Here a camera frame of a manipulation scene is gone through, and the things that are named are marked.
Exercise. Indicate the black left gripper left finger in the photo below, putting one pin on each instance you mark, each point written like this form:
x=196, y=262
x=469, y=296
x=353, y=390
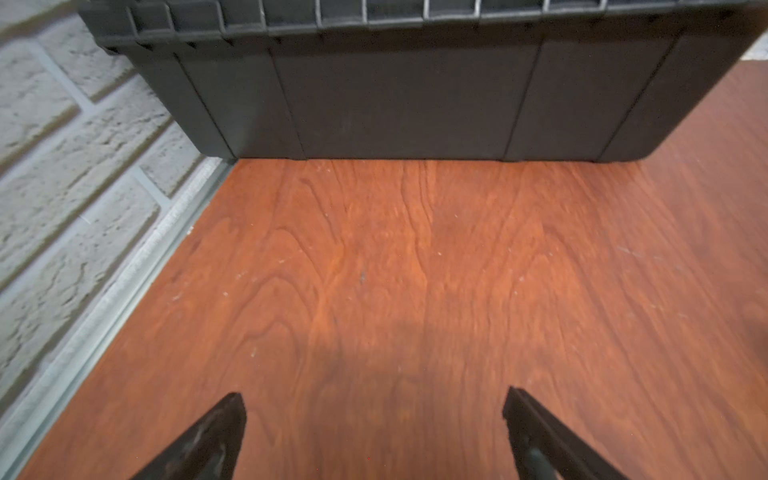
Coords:
x=208, y=449

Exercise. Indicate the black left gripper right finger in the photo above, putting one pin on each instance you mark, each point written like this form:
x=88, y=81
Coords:
x=545, y=448

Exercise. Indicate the black plastic toolbox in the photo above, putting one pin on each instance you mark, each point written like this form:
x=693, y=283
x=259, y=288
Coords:
x=602, y=81

